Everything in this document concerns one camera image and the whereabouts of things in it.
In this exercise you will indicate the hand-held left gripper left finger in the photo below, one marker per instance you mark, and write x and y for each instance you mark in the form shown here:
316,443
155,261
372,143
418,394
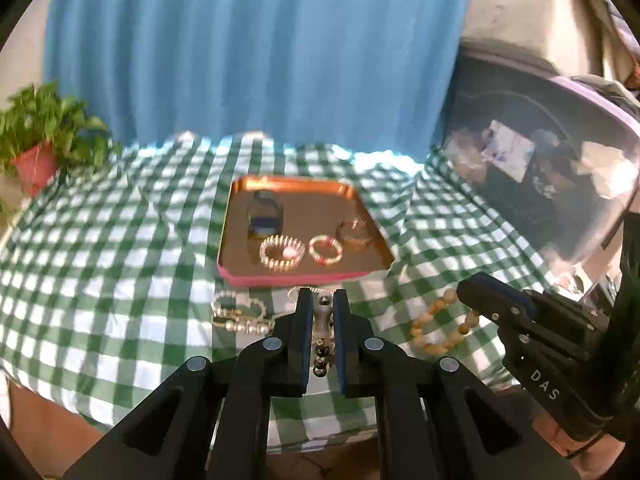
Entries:
301,350

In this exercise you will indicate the green checkered tablecloth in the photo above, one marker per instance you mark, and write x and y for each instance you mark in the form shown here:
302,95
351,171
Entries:
125,270

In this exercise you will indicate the grey cloth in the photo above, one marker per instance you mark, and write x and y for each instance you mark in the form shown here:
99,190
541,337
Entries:
605,92

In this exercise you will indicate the blue curtain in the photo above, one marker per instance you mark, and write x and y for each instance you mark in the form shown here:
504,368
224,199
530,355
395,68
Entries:
250,50

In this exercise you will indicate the copper tray with pink rim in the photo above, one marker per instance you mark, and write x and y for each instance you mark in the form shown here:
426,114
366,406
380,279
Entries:
300,210

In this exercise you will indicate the beige fabric bundle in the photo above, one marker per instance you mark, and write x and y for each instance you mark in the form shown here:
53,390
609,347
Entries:
617,10

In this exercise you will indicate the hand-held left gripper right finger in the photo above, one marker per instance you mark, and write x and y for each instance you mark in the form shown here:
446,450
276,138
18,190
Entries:
341,355

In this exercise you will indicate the white cardboard box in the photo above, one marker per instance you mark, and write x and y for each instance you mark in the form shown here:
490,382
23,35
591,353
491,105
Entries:
520,15

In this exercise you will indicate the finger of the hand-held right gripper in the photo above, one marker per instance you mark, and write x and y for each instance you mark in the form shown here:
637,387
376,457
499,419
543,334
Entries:
482,295
515,296

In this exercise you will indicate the potted green plant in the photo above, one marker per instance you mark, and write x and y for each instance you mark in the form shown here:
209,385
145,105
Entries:
35,165

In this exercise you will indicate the white crumpled bag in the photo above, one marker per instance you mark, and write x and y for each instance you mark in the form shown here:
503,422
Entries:
600,170

